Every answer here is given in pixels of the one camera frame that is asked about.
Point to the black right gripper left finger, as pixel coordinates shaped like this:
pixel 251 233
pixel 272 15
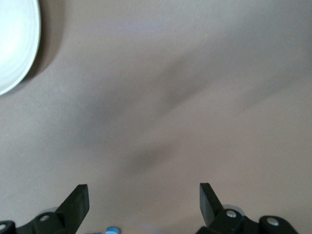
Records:
pixel 70 214

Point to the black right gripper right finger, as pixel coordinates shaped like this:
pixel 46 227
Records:
pixel 214 217

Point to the blue lowercase g letter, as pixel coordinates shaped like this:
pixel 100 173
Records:
pixel 112 230

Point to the brown table cover sheet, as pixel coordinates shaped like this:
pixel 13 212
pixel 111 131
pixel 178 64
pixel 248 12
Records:
pixel 170 97

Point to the beige plate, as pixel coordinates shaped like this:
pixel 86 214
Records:
pixel 14 44

